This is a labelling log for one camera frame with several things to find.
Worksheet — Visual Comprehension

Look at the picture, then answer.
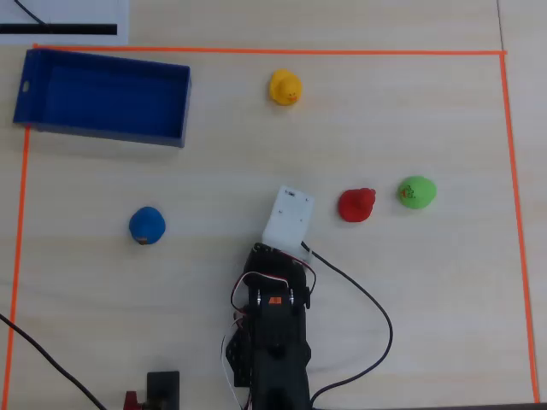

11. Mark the red rubber duck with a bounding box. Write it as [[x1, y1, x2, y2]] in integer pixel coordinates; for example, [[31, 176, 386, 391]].
[[338, 187, 378, 224]]

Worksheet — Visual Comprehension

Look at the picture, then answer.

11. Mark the orange tape strip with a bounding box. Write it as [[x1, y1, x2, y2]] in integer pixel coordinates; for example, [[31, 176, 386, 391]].
[[498, 53, 541, 404], [32, 43, 509, 57], [1, 125, 32, 410]]

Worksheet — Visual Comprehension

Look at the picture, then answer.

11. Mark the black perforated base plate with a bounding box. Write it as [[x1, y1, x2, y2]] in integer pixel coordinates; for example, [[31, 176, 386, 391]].
[[224, 331, 254, 388]]

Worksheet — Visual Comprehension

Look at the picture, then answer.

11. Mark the black table clamp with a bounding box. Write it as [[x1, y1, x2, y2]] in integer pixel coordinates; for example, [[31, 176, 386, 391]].
[[144, 371, 181, 410]]

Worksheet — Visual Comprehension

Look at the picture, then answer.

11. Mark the blue rubber duck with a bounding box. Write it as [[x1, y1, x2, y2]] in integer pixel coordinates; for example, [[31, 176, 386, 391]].
[[128, 206, 167, 246]]

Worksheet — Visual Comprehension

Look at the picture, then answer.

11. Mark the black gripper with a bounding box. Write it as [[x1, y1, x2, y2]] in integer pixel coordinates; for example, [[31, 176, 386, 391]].
[[244, 242, 316, 296]]

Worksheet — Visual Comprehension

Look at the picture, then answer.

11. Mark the yellow rubber duck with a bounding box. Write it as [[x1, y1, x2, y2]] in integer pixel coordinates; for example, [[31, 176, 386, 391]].
[[268, 68, 303, 107]]

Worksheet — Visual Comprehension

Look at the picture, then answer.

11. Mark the green rubber duck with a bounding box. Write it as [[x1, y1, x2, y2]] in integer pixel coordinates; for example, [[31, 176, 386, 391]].
[[397, 175, 438, 210]]

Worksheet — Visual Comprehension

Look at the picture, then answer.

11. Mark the blue plastic box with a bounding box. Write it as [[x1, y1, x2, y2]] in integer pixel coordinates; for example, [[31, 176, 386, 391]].
[[12, 48, 192, 149]]

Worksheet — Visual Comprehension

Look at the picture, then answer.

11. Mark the black camera cable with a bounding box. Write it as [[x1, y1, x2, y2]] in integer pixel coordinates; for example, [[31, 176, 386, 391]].
[[300, 241, 394, 407]]

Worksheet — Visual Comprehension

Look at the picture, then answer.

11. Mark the white paper sheet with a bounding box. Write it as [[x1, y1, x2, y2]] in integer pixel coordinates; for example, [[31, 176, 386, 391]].
[[0, 0, 130, 45]]

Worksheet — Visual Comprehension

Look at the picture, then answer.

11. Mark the long black cable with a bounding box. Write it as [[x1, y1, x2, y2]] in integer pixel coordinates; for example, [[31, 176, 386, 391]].
[[0, 313, 107, 410]]

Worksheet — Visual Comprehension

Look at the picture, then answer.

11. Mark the thin black cable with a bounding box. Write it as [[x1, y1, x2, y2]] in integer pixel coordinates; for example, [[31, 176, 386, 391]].
[[14, 0, 49, 27]]

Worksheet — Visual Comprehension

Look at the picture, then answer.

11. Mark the white camera box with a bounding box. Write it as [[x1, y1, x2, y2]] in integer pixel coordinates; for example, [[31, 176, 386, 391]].
[[262, 184, 316, 261]]

